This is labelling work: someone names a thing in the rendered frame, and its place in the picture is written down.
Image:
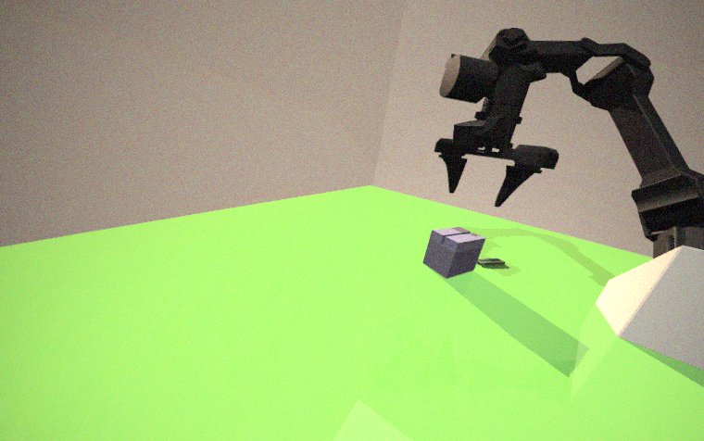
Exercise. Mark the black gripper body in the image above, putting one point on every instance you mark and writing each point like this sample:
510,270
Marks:
525,156

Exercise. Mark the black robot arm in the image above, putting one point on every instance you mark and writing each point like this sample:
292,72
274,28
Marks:
670,198

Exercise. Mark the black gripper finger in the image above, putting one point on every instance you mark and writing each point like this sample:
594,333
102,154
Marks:
454,168
515,176

